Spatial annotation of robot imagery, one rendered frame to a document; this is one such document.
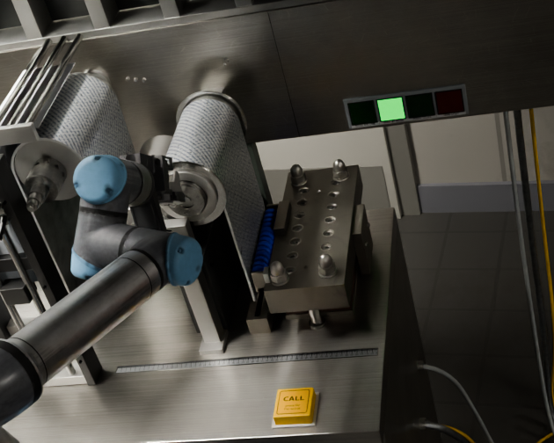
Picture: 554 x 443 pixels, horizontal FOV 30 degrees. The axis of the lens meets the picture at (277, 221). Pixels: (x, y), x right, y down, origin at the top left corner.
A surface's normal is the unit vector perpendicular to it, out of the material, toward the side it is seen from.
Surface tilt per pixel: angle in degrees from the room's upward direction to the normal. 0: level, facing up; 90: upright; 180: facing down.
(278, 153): 90
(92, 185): 50
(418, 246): 0
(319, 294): 90
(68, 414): 0
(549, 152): 90
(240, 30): 90
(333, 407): 0
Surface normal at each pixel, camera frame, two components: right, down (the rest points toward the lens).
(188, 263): 0.84, 0.15
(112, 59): -0.13, 0.61
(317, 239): -0.22, -0.78
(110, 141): 0.97, -0.07
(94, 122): 0.80, -0.39
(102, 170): -0.24, -0.03
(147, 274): 0.72, -0.25
